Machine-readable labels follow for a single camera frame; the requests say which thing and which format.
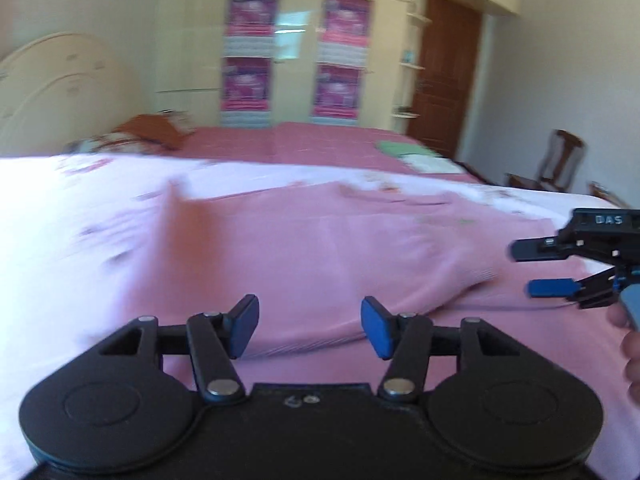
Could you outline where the folded white cloth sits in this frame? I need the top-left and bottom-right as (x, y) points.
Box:
(399, 152), (465, 174)

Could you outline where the white floral bed sheet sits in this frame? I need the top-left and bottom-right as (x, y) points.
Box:
(0, 152), (640, 480)

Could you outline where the cream wardrobe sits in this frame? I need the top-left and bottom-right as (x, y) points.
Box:
(154, 0), (427, 135)

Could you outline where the cream corner shelf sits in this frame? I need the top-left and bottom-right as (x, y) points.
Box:
(391, 9), (434, 122)

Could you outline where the cream arched headboard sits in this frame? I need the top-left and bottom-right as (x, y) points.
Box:
(0, 32), (151, 158)

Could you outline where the pink knit sweater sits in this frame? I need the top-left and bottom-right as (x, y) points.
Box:
(150, 177), (608, 391)

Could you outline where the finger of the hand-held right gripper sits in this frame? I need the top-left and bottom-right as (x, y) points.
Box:
(509, 237), (576, 263)
(526, 272), (617, 301)

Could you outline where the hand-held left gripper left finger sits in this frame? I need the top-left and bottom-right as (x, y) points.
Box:
(97, 294), (261, 406)

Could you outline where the dark wooden furniture edge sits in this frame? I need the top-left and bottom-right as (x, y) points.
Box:
(587, 181), (623, 208)

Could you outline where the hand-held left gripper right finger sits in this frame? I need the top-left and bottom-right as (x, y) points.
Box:
(361, 296), (522, 405)

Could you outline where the brown wooden door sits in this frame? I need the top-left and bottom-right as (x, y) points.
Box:
(404, 0), (484, 162)

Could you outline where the pink wall poster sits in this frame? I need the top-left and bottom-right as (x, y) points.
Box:
(224, 0), (279, 58)
(219, 56), (274, 128)
(316, 0), (374, 68)
(309, 63), (364, 127)

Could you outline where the orange pillow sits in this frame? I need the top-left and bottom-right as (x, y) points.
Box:
(111, 113), (197, 152)

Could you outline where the brown wooden chair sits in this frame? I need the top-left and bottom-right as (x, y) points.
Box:
(504, 129), (587, 194)

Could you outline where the folded green cloth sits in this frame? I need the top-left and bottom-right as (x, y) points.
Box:
(375, 140), (434, 159)

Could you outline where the person's right hand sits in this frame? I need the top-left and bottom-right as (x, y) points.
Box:
(606, 304), (640, 402)

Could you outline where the pink bed cover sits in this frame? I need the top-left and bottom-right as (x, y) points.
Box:
(172, 121), (498, 187)

